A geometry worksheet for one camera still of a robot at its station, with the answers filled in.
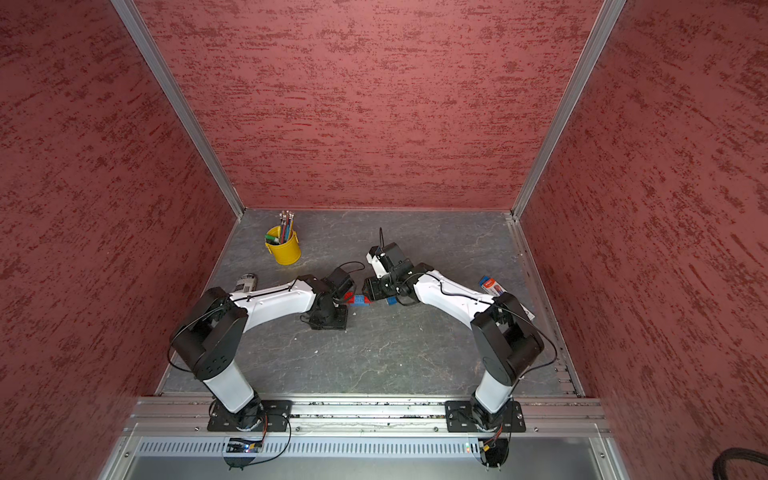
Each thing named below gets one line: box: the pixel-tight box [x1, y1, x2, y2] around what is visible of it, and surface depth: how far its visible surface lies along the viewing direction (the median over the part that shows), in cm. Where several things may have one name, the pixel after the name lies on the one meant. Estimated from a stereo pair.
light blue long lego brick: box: [350, 295, 369, 307], surface depth 96 cm
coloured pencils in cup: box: [279, 210, 295, 244], surface depth 99 cm
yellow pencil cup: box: [265, 225, 302, 265], surface depth 102 cm
